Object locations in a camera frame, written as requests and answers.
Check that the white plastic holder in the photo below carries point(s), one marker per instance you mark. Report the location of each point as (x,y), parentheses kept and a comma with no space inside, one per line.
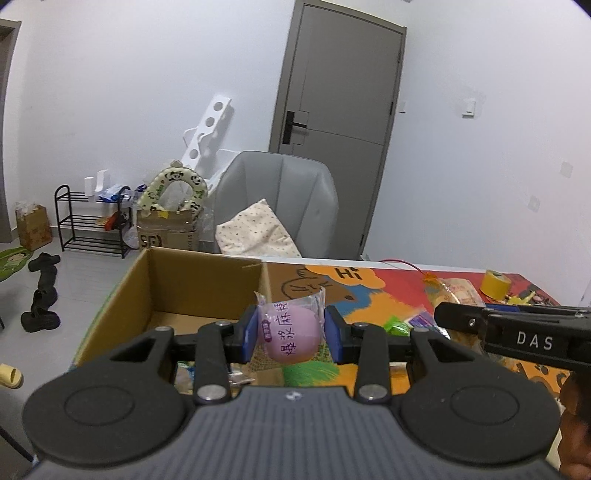
(98,187)

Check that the green white bread packet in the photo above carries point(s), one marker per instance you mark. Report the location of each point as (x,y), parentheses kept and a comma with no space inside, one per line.
(184,378)

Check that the long purple snack packet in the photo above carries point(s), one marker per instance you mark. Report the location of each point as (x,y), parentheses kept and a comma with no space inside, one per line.
(422,319)

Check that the black shoe rack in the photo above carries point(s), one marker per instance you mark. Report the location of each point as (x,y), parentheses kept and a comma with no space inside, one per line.
(92,240)

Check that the blue plastic bag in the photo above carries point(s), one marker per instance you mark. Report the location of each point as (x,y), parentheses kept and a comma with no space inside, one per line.
(113,193)

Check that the grey chair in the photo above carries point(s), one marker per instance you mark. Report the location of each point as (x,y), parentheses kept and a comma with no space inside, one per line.
(286,198)

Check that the green floor mat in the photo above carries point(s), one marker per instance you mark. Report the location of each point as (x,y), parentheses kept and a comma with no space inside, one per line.
(14,263)

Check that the beige slipper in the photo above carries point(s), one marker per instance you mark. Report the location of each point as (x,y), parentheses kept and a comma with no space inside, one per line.
(9,376)

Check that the yellow tape roll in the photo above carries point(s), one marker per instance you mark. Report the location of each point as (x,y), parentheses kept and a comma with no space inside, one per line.
(494,284)

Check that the white perforated board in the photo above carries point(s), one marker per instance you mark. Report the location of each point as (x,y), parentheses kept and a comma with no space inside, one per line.
(207,129)

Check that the clear cracker packet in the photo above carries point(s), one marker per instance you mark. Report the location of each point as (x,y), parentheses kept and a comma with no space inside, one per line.
(455,288)

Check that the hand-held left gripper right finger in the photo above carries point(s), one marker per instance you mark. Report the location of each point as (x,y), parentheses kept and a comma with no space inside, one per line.
(333,334)

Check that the dark cookie packet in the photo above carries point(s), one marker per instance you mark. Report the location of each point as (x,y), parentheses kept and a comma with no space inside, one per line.
(241,379)

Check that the brown paper bag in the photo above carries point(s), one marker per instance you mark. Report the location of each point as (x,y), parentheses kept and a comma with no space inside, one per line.
(33,228)

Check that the black boot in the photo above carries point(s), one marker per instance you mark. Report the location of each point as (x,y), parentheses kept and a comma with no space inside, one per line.
(45,262)
(40,321)

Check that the grey panelled door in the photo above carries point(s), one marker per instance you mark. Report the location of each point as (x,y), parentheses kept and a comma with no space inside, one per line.
(341,138)

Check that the green snack packet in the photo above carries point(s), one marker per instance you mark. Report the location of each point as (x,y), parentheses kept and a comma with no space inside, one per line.
(397,325)

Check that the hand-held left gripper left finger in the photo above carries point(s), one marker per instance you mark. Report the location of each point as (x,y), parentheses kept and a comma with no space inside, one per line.
(250,334)

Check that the yellow plastic clip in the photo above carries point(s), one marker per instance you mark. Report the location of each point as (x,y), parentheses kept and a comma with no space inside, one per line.
(521,298)

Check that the pink mochi packet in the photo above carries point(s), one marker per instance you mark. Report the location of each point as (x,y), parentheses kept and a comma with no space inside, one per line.
(293,334)

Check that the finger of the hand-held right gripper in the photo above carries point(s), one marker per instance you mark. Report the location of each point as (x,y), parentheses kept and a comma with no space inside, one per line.
(459,318)

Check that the worn cardboard box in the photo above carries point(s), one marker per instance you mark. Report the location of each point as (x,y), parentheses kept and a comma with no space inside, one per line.
(166,235)

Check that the person's right hand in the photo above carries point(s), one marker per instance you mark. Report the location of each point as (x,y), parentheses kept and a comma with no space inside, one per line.
(576,420)

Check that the dotted cream cushion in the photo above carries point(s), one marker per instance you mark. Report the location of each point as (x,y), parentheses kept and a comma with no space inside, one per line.
(256,233)

